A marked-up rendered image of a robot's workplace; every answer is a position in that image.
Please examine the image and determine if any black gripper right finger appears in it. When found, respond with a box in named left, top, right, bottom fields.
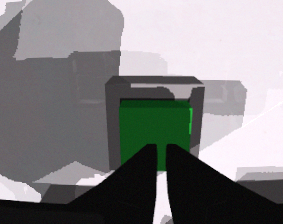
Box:
left=165, top=144, right=283, bottom=224

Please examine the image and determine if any blue button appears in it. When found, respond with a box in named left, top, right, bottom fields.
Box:
left=235, top=180, right=283, bottom=204

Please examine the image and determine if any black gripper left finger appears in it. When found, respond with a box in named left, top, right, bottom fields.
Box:
left=0, top=144, right=157, bottom=224

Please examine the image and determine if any purple button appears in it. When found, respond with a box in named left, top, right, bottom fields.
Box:
left=40, top=184, right=94, bottom=204

